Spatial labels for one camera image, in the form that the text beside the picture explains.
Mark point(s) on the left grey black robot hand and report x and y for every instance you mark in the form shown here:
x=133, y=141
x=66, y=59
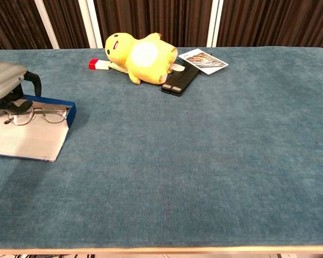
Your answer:
x=2, y=80

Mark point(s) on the thin-framed eyeglasses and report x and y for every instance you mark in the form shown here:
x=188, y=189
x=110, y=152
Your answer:
x=53, y=113

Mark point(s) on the blue printed glasses case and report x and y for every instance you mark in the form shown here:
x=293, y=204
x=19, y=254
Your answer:
x=29, y=139

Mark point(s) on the red and white small box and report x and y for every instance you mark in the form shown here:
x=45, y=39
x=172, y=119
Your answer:
x=97, y=64

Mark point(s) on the yellow plush toy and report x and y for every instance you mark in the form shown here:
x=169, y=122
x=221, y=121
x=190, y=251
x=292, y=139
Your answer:
x=150, y=68

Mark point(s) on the brown pleated curtain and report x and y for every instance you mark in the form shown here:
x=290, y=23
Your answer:
x=156, y=18

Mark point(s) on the black folding phone stand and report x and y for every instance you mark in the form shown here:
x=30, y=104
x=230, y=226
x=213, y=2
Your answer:
x=180, y=82

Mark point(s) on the white printed picture card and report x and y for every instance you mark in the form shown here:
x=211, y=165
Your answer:
x=204, y=61

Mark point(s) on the blue velvet table cloth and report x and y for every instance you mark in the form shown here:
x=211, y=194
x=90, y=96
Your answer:
x=204, y=161

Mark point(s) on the white metal frame post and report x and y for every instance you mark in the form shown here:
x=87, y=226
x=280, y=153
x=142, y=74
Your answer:
x=214, y=24
x=47, y=24
x=90, y=24

